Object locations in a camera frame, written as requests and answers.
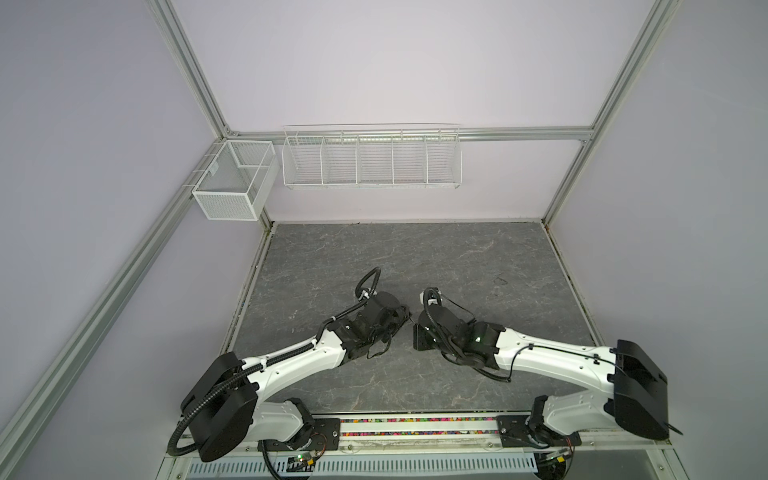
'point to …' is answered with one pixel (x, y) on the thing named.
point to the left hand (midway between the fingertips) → (412, 314)
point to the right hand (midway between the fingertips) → (412, 331)
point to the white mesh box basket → (237, 183)
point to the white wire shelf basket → (372, 156)
